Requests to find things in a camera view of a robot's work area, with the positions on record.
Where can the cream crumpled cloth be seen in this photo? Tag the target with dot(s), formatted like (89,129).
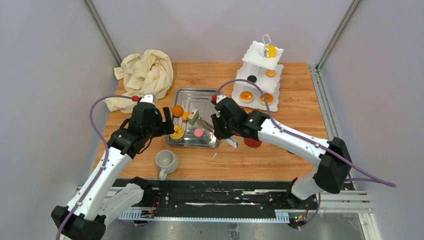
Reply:
(147,73)

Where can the stainless steel tray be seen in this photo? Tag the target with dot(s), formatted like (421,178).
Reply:
(199,98)

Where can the yellow round biscuit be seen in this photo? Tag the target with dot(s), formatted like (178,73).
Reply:
(270,73)

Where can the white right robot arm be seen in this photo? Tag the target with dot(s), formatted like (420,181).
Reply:
(307,147)

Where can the orange topped tart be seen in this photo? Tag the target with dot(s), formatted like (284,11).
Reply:
(266,98)
(246,97)

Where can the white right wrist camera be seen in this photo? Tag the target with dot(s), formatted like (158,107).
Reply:
(220,97)

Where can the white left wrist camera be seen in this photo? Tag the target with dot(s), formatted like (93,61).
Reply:
(148,98)

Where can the white ceramic mug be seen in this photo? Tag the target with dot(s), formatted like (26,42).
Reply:
(167,162)

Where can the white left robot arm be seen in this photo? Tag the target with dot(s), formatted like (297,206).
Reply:
(88,214)

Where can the green layered cake slice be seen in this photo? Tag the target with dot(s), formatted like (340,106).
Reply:
(193,116)

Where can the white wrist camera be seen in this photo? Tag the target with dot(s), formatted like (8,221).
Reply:
(220,97)
(148,98)

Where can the yellow glazed donut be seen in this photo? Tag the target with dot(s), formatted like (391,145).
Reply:
(178,134)

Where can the white three-tier dessert stand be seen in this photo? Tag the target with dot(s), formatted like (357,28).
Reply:
(255,63)

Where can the black sandwich cookie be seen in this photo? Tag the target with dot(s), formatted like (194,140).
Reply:
(252,78)

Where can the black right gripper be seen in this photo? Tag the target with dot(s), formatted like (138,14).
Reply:
(216,120)

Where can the yellow cake slice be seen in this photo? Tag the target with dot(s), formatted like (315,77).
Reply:
(270,51)

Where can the white and metal tongs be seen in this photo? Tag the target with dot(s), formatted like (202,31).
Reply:
(219,130)

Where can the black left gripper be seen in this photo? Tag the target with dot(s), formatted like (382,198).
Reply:
(164,127)

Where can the orange ball fruit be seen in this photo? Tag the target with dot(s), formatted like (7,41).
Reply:
(177,111)

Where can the pink sandwich cookie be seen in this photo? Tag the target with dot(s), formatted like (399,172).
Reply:
(198,132)

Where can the red apple coaster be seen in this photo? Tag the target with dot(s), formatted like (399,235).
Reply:
(252,143)

